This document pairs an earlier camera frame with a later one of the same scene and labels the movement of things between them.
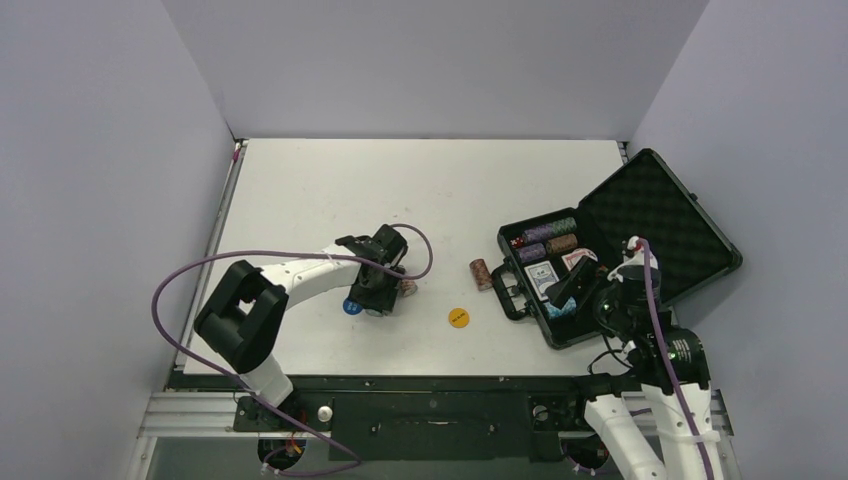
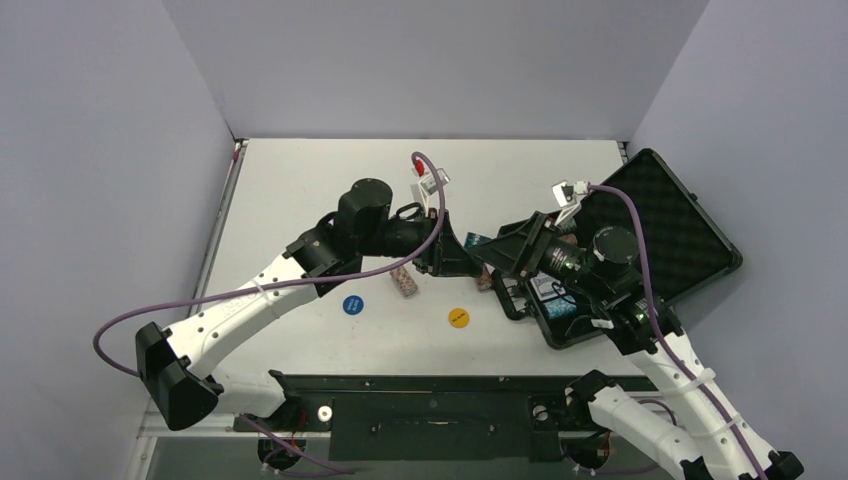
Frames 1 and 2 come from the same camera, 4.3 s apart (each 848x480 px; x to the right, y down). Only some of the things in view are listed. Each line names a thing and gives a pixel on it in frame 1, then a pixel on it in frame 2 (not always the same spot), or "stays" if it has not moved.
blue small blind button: [351, 307] stays
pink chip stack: [408, 287] stays
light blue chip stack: [568, 308] stays
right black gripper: [589, 283] -> [530, 244]
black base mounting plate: [428, 417] stays
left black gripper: [382, 301] -> [445, 257]
